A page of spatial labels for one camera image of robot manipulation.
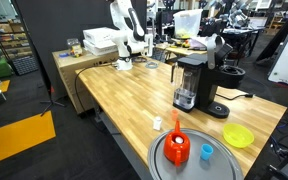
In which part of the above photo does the small blue plastic cup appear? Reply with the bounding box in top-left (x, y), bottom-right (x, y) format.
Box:
top-left (199, 143), bottom-right (214, 161)

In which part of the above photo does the yellow plastic bowl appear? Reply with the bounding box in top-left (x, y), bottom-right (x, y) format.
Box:
top-left (222, 123), bottom-right (255, 149)

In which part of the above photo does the small white bottle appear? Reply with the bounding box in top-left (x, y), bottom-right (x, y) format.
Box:
top-left (152, 116), bottom-right (163, 132)

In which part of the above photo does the wooden desk with white legs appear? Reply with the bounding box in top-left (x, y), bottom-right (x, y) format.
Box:
top-left (155, 41), bottom-right (208, 58)

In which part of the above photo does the white cardboard box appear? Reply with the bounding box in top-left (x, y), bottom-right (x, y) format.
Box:
top-left (83, 39), bottom-right (118, 57)
top-left (82, 27), bottom-right (118, 45)

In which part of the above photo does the black coffee machine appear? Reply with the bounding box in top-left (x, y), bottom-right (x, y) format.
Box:
top-left (170, 33), bottom-right (247, 119)

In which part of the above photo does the orange-red toy teapot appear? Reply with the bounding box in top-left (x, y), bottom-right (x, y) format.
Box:
top-left (163, 119), bottom-right (192, 168)

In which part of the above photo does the brown cardboard cabinet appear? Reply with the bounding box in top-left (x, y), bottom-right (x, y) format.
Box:
top-left (52, 49), bottom-right (120, 116)

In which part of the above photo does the clear plastic storage container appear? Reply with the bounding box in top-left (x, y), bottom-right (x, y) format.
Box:
top-left (172, 8), bottom-right (204, 40)

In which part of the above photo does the clear jar with colourful items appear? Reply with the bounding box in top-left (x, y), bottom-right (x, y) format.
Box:
top-left (66, 38), bottom-right (84, 58)

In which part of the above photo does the black tripod stand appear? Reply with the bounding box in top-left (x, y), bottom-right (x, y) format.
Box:
top-left (38, 84), bottom-right (67, 118)

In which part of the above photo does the round grey metal tray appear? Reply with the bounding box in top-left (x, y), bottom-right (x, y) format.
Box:
top-left (147, 128), bottom-right (244, 180)

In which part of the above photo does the black backdrop panel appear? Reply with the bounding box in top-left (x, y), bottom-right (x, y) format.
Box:
top-left (12, 0), bottom-right (148, 101)

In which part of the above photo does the black work table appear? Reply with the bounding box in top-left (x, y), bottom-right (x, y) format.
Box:
top-left (222, 26), bottom-right (267, 61)

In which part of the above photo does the black perforated crate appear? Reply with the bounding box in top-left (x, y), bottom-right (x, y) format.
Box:
top-left (11, 54), bottom-right (40, 77)

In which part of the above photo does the large orange floor mat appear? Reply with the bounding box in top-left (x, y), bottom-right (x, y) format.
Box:
top-left (0, 110), bottom-right (57, 169)

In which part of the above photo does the wooden storage shelf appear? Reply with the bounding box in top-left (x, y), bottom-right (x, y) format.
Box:
top-left (0, 21), bottom-right (33, 59)

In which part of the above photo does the small orange floor mat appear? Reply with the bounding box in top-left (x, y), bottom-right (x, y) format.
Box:
top-left (0, 79), bottom-right (11, 94)

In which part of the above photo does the green beanbag seat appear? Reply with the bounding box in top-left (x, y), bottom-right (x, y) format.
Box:
top-left (0, 57), bottom-right (14, 79)

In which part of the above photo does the grey cable coil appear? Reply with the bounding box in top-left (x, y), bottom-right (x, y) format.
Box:
top-left (145, 61), bottom-right (160, 70)

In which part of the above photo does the dark cable coil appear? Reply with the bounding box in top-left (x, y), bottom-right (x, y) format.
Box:
top-left (132, 55), bottom-right (148, 64)

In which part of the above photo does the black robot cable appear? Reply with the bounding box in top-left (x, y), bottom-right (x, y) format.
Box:
top-left (74, 63), bottom-right (117, 116)

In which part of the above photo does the black power cable with plug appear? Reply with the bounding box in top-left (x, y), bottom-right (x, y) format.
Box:
top-left (216, 92), bottom-right (255, 101)

